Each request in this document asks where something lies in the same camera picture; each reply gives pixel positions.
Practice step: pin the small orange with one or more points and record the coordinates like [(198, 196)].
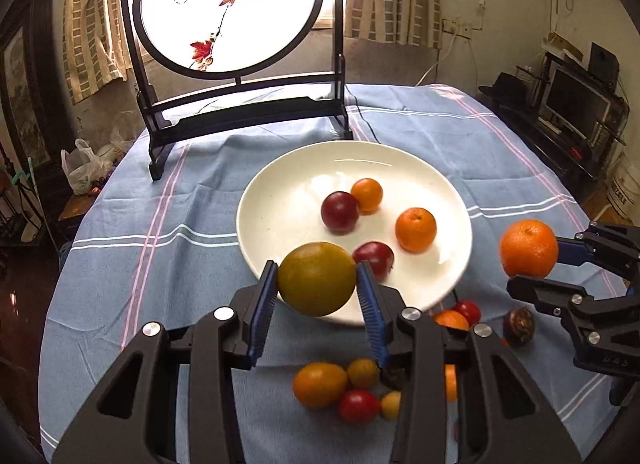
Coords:
[(320, 384), (366, 195), (449, 320)]

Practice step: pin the green-yellow citrus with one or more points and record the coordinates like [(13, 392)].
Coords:
[(315, 279)]

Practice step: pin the black media desk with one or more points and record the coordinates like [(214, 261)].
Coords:
[(550, 143)]

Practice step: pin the black hat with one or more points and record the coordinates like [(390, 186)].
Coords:
[(502, 88)]

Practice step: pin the mandarin with stem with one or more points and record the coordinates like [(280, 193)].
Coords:
[(416, 230)]

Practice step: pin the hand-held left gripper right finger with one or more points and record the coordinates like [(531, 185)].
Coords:
[(370, 309)]

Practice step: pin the black speaker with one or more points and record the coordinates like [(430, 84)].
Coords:
[(602, 61)]

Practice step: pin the brown passion fruit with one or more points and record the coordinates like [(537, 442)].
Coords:
[(520, 325), (395, 379)]

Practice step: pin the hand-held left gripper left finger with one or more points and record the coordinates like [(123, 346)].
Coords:
[(262, 309)]

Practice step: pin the round bird painting screen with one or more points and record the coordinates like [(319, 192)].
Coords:
[(240, 108)]

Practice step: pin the computer monitor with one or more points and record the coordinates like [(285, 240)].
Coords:
[(575, 98)]

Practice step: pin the yellow-orange small tomato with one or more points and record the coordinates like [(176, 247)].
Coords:
[(362, 373)]

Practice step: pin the dark red plum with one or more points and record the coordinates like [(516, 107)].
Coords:
[(377, 256), (340, 212)]

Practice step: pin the large orange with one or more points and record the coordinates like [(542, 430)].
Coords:
[(529, 249)]

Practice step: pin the small yellow tomato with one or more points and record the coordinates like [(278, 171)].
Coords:
[(391, 404)]

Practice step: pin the wall socket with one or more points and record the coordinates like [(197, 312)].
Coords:
[(457, 27)]

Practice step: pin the white bucket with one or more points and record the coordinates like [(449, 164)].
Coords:
[(625, 189)]

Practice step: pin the wooden stool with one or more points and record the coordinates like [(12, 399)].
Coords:
[(75, 206)]

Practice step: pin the white plastic bag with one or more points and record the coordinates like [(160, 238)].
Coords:
[(82, 168)]

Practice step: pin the white round plate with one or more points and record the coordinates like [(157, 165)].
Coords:
[(300, 178)]

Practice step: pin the red cherry tomato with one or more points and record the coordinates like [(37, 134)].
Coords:
[(469, 311), (359, 406)]

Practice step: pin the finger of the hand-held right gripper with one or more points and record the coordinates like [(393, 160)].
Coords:
[(567, 251), (542, 291)]

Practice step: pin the clear plastic bag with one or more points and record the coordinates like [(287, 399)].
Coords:
[(125, 136)]

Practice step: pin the dark framed picture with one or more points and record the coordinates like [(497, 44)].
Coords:
[(20, 78)]

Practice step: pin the blue striped tablecloth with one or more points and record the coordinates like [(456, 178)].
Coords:
[(175, 224)]

